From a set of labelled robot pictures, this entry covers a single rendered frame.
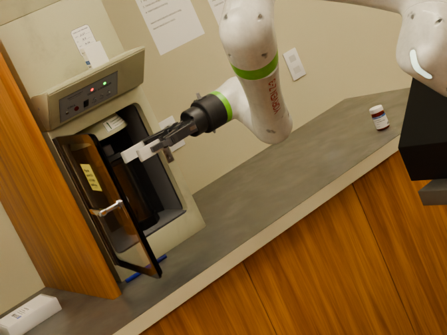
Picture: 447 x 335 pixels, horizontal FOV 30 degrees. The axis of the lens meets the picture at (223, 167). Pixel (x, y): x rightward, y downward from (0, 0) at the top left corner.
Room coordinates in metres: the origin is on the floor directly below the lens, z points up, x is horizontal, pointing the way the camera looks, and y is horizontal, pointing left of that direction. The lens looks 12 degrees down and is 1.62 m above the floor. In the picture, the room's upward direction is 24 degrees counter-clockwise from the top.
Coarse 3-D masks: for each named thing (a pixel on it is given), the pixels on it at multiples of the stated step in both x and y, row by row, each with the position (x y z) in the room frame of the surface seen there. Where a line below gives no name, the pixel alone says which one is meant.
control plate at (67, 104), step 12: (96, 84) 2.25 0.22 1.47; (108, 84) 2.29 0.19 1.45; (72, 96) 2.21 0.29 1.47; (84, 96) 2.25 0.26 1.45; (96, 96) 2.28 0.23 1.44; (108, 96) 2.32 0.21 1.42; (60, 108) 2.20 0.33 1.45; (72, 108) 2.24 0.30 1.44; (84, 108) 2.27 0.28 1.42; (60, 120) 2.23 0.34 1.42
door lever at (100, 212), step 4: (112, 204) 1.99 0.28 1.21; (116, 204) 1.99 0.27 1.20; (92, 208) 2.04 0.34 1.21; (96, 208) 2.02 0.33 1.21; (100, 208) 2.00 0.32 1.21; (108, 208) 1.98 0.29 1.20; (112, 208) 1.99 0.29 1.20; (92, 212) 2.03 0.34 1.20; (96, 212) 2.00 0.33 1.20; (100, 212) 1.97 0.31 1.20; (104, 212) 1.97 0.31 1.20; (100, 216) 1.97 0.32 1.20
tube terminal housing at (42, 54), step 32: (64, 0) 2.36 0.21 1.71; (96, 0) 2.41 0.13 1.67; (0, 32) 2.25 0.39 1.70; (32, 32) 2.29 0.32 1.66; (64, 32) 2.34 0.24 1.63; (96, 32) 2.38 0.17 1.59; (32, 64) 2.27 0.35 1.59; (64, 64) 2.31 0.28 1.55; (32, 96) 2.25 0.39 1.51; (128, 96) 2.39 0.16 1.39; (64, 128) 2.27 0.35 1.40; (160, 128) 2.41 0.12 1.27; (192, 224) 2.39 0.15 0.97; (160, 256) 2.32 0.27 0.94
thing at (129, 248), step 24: (72, 144) 2.12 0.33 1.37; (96, 144) 1.96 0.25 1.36; (72, 168) 2.21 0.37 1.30; (96, 168) 2.02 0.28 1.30; (96, 192) 2.11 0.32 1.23; (120, 192) 1.96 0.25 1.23; (96, 216) 2.20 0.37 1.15; (120, 216) 2.02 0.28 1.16; (120, 240) 2.11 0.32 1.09; (144, 240) 1.96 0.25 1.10; (120, 264) 2.20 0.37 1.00; (144, 264) 2.02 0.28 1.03
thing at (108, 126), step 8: (104, 120) 2.37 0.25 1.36; (112, 120) 2.38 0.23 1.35; (120, 120) 2.40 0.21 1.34; (88, 128) 2.36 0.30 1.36; (96, 128) 2.35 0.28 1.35; (104, 128) 2.35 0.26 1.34; (112, 128) 2.36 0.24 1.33; (120, 128) 2.37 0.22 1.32; (96, 136) 2.34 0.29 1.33; (104, 136) 2.34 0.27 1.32
